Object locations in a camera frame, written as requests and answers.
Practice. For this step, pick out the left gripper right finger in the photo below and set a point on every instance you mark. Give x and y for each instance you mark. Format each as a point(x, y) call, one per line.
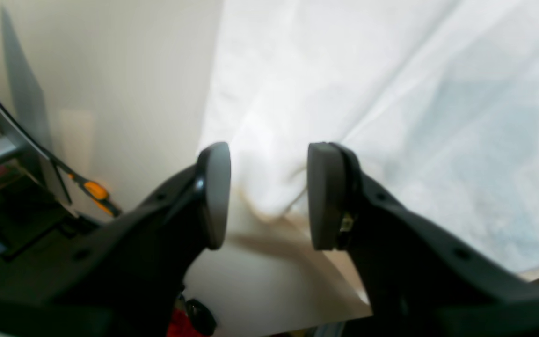
point(420, 280)

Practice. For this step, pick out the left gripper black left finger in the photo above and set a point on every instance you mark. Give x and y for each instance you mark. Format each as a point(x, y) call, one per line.
point(123, 279)

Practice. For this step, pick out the white printed T-shirt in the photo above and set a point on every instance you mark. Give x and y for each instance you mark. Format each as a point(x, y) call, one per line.
point(439, 99)

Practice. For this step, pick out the orange black hand tool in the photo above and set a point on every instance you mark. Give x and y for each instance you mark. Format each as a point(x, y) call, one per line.
point(95, 191)

